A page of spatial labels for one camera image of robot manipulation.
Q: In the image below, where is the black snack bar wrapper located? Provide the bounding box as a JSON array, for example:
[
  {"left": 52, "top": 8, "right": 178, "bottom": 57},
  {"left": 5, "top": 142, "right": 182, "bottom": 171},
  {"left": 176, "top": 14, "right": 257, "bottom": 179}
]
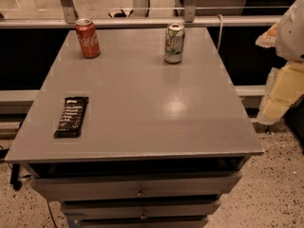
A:
[{"left": 53, "top": 97, "right": 88, "bottom": 139}]

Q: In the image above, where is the red Coca-Cola can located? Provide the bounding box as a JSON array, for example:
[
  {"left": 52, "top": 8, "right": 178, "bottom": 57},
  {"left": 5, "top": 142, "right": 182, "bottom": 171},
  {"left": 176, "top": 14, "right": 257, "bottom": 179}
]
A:
[{"left": 76, "top": 18, "right": 100, "bottom": 58}]

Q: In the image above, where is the white green 7up can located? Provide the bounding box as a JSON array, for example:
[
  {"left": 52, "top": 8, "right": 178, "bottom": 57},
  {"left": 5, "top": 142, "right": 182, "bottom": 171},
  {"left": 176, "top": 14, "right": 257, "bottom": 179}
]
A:
[{"left": 164, "top": 23, "right": 185, "bottom": 64}]

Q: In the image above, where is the black floor cable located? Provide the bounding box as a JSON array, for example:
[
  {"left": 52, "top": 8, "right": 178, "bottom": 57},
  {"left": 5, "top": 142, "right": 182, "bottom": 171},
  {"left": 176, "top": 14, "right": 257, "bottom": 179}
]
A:
[{"left": 46, "top": 200, "right": 59, "bottom": 228}]

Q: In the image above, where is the grey metal railing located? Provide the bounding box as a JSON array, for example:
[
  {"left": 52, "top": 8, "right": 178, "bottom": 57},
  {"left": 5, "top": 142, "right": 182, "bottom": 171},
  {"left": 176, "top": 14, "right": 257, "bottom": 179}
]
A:
[{"left": 0, "top": 15, "right": 281, "bottom": 29}]

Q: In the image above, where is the top grey drawer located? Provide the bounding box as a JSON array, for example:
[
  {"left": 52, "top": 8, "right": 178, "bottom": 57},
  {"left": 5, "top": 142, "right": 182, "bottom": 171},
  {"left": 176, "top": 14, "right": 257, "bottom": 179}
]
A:
[{"left": 30, "top": 172, "right": 242, "bottom": 201}]

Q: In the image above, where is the grey drawer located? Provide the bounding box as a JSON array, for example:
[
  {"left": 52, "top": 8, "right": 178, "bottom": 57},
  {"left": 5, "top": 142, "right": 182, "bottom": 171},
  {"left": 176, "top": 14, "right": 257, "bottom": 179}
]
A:
[
  {"left": 30, "top": 172, "right": 242, "bottom": 201},
  {"left": 62, "top": 199, "right": 220, "bottom": 219},
  {"left": 70, "top": 217, "right": 209, "bottom": 228}
]

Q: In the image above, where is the bottom grey drawer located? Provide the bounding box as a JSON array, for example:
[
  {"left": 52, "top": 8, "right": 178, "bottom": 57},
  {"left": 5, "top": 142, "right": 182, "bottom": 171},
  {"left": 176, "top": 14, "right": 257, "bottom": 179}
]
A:
[{"left": 70, "top": 217, "right": 209, "bottom": 228}]

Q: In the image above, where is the middle grey drawer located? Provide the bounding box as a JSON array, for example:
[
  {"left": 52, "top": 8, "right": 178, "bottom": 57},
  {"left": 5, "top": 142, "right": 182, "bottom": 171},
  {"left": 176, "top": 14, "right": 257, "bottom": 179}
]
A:
[{"left": 62, "top": 199, "right": 220, "bottom": 219}]

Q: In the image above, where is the white cable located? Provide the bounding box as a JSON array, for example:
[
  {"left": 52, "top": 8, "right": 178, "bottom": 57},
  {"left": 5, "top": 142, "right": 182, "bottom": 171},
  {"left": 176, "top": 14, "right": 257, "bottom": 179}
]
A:
[{"left": 216, "top": 13, "right": 224, "bottom": 52}]

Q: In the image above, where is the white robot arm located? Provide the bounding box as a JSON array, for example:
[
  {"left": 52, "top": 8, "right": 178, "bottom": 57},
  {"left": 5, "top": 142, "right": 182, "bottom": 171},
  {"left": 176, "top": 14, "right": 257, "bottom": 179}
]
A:
[{"left": 256, "top": 0, "right": 304, "bottom": 125}]

